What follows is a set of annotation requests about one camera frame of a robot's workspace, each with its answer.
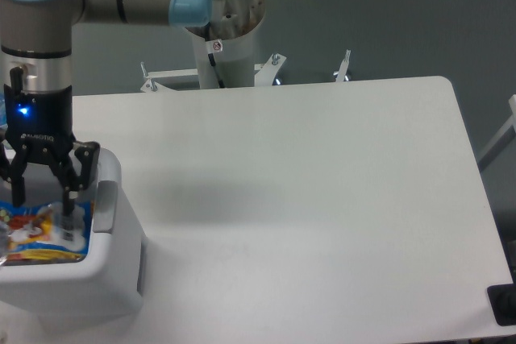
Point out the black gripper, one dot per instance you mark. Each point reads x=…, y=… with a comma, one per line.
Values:
x=39, y=128

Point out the blue snack wrapper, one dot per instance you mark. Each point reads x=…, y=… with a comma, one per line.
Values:
x=37, y=236

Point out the crushed clear plastic bottle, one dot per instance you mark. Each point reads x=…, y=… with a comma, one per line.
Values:
x=5, y=233

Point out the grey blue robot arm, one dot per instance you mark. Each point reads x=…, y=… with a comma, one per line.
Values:
x=36, y=45

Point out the white plastic trash can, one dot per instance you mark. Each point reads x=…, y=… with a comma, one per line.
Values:
x=106, y=284

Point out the blue labelled water bottle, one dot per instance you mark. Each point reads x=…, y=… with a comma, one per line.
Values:
x=2, y=111

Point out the black table clamp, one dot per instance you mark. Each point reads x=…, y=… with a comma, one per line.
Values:
x=502, y=300

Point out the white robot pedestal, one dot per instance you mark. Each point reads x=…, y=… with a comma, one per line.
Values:
x=224, y=52

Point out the white frame at right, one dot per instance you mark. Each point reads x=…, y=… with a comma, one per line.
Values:
x=499, y=142

